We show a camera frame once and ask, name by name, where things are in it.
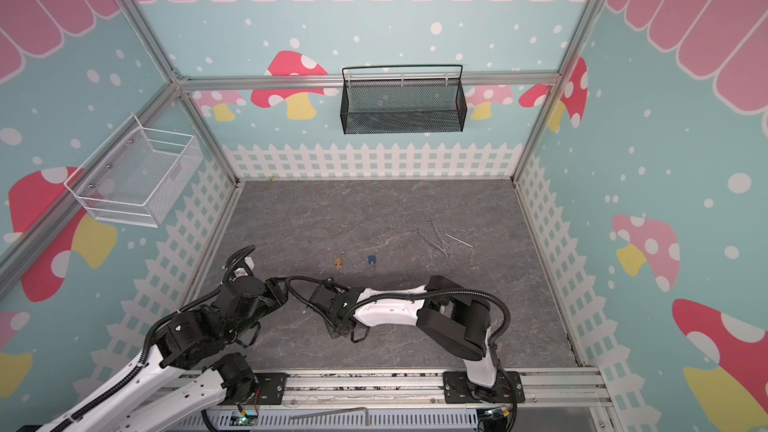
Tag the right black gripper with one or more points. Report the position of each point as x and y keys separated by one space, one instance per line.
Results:
x=324 y=304

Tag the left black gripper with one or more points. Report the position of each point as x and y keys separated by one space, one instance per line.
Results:
x=274 y=293

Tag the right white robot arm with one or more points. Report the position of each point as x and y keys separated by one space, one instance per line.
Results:
x=466 y=323

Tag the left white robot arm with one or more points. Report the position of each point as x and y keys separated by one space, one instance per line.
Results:
x=182 y=368

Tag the large hex key front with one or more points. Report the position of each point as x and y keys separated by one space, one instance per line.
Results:
x=336 y=412

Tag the silver hex key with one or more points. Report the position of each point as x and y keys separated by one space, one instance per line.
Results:
x=459 y=241

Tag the long silver wrench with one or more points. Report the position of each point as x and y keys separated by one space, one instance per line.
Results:
x=432 y=243

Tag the short silver wrench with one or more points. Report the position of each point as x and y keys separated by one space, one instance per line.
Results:
x=440 y=237

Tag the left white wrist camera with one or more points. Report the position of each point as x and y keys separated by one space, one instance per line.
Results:
x=242 y=268

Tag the white wire wall basket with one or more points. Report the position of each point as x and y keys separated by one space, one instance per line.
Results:
x=136 y=177

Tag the black mesh wall basket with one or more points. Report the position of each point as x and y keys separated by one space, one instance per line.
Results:
x=399 y=99

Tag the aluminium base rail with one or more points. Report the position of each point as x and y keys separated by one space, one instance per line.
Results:
x=548 y=399

